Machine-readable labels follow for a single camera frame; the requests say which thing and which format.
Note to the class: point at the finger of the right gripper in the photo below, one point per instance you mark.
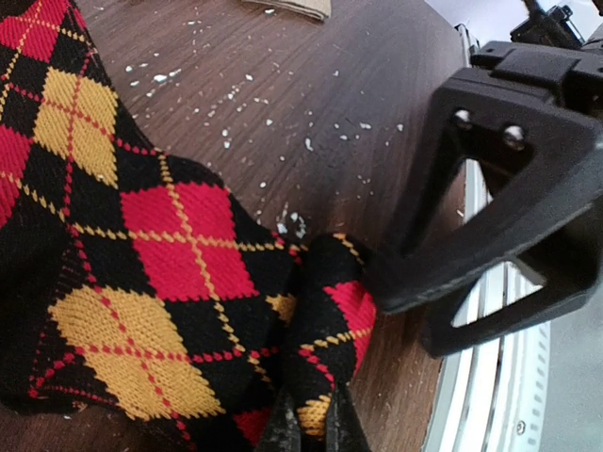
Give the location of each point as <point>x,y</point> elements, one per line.
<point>543,166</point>

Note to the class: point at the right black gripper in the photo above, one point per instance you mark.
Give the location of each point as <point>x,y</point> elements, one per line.
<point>574,77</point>

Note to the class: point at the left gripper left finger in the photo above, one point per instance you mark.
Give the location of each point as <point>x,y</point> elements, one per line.
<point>282,432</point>

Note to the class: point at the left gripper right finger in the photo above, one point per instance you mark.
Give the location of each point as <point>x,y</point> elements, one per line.
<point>344,432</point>

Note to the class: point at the red yellow argyle sock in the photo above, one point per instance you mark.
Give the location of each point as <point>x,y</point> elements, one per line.
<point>133,279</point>

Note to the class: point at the front aluminium rail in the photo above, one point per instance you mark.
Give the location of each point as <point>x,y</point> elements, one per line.
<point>492,397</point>

